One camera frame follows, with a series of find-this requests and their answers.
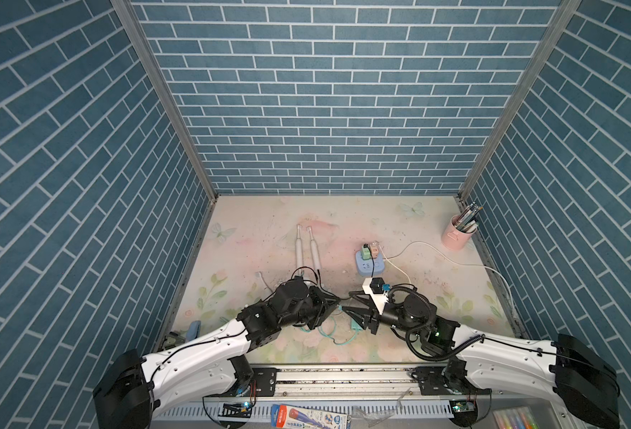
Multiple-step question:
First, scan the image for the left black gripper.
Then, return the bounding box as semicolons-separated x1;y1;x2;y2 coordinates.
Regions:
276;286;342;331

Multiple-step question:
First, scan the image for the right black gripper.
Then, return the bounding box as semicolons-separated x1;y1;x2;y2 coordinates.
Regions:
344;290;424;340

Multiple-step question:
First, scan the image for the white electric toothbrush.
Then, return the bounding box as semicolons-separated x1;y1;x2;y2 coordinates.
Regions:
295;225;304;276
256;272;273;292
307;226;322;276

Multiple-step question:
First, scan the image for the pink plug adapter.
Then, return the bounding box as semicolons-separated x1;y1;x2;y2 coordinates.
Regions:
370;241;380;259

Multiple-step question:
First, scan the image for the green plug adapter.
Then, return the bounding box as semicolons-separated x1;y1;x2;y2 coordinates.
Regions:
361;244;372;260

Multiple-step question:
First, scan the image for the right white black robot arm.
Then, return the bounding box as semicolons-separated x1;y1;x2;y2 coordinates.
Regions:
343;286;620;428

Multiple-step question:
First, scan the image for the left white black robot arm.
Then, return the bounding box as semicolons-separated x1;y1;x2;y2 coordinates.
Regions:
93;276;340;428

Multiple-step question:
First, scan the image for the blue power strip cube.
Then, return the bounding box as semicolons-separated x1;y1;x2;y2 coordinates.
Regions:
355;250;385;278

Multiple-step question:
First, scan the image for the pink pen holder cup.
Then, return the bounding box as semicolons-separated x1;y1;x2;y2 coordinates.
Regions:
440;214;477;250

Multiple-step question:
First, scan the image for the clear plastic bag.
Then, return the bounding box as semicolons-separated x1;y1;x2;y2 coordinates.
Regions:
349;389;412;427

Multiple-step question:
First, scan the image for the red blue package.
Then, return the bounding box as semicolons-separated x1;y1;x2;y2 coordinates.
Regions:
271;404;350;429

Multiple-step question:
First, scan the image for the coloured marker set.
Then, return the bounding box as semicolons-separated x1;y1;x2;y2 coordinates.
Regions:
493;407;540;429

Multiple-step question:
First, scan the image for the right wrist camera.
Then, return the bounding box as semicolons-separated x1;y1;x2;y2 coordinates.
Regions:
362;277;389;315

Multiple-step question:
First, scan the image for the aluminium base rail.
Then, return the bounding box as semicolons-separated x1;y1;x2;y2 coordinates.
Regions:
147;364;584;428

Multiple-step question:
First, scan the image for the white power strip cord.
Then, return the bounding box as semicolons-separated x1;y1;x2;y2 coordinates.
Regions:
384;240;515;312

